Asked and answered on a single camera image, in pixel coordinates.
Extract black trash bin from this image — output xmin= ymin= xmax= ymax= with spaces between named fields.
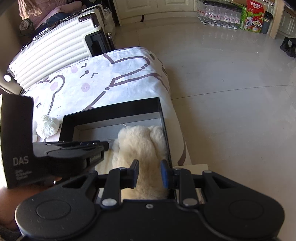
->
xmin=261 ymin=11 xmax=273 ymax=34

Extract cream fluffy plush slipper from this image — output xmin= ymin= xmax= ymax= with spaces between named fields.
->
xmin=112 ymin=126 xmax=168 ymax=200

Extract cream kitchen cabinets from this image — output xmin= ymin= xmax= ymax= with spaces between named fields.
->
xmin=113 ymin=0 xmax=296 ymax=38

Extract bear print bed sheet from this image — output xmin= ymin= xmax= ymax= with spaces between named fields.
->
xmin=23 ymin=47 xmax=192 ymax=166

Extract shrink-wrapped water bottle pack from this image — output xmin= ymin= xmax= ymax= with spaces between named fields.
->
xmin=196 ymin=1 xmax=242 ymax=30

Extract red green carton box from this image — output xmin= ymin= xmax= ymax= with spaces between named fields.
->
xmin=243 ymin=1 xmax=265 ymax=33

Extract white ribbed hard suitcase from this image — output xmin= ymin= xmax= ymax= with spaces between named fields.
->
xmin=1 ymin=4 xmax=115 ymax=94

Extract black open storage box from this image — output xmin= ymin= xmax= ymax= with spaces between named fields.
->
xmin=58 ymin=97 xmax=173 ymax=200

